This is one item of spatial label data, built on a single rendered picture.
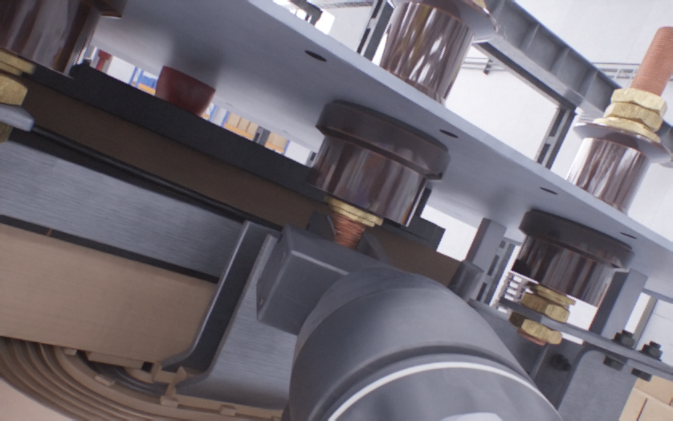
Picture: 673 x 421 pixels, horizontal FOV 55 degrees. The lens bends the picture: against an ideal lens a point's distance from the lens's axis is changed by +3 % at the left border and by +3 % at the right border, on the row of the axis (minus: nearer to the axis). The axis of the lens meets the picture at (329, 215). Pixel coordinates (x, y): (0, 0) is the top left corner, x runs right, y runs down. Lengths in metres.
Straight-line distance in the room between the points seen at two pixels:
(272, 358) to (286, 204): 0.41
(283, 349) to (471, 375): 0.32
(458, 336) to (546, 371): 0.59
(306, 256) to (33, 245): 0.26
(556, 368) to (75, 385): 0.56
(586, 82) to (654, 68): 12.38
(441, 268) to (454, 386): 0.89
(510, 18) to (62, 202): 11.31
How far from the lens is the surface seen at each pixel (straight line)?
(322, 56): 0.37
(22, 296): 0.57
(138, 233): 0.52
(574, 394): 0.83
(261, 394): 0.56
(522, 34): 11.91
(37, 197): 0.50
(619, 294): 0.95
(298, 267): 0.36
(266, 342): 0.53
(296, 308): 0.37
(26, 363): 0.58
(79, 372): 0.58
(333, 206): 0.50
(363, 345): 0.26
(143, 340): 0.60
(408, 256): 1.07
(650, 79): 0.72
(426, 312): 0.28
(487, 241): 1.12
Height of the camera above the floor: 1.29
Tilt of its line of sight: 2 degrees down
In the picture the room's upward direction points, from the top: 23 degrees clockwise
